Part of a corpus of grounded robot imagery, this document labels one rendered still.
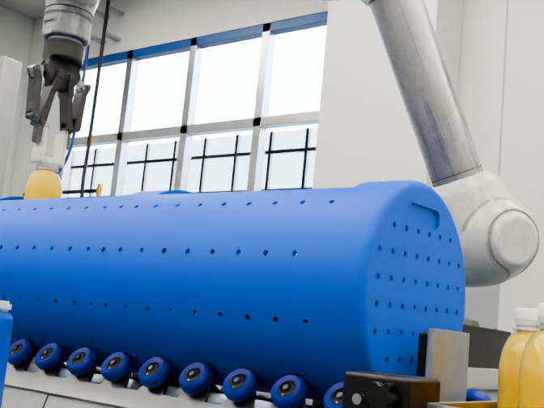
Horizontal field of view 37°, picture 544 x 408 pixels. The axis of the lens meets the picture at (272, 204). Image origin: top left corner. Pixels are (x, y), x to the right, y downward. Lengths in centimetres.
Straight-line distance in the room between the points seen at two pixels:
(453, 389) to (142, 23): 521
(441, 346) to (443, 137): 65
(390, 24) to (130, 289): 74
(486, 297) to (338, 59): 180
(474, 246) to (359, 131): 273
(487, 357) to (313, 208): 82
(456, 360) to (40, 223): 68
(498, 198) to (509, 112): 266
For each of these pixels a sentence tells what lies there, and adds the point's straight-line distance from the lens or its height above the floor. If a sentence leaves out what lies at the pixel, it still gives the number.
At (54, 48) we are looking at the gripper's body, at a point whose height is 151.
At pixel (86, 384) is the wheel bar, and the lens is 121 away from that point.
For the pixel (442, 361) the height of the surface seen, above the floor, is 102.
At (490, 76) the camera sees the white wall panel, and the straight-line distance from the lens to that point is 427.
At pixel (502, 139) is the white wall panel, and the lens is 414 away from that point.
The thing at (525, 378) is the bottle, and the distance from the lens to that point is 78.
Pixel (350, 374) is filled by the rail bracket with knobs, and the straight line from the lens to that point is 77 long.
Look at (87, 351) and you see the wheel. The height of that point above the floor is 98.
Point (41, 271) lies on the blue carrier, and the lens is 126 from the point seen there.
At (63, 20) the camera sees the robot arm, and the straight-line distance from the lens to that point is 156.
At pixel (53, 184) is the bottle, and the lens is 150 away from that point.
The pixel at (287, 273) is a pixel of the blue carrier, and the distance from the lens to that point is 94.
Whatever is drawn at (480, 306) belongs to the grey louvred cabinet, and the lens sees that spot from 303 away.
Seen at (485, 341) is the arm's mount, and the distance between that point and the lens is 169.
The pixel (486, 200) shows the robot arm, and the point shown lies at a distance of 151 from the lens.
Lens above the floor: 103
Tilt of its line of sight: 9 degrees up
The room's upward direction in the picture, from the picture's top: 5 degrees clockwise
